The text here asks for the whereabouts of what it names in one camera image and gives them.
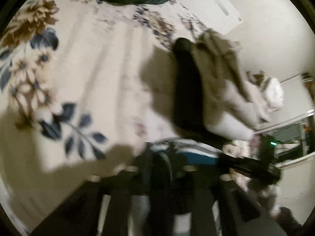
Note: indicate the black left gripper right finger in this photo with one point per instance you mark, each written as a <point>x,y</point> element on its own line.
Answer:
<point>215,205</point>

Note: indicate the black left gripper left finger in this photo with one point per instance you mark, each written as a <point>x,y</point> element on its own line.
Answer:
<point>99,206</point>

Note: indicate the beige and black garment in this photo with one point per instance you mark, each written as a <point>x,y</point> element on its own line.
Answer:
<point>213,95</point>

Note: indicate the black grey white striped garment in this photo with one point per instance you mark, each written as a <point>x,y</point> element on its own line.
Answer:
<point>172,155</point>

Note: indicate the floral bundled cloth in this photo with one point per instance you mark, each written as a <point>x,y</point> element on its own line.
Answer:
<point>270,89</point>

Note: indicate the floral cream bed cover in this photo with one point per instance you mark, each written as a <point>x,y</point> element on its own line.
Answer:
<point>84,85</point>

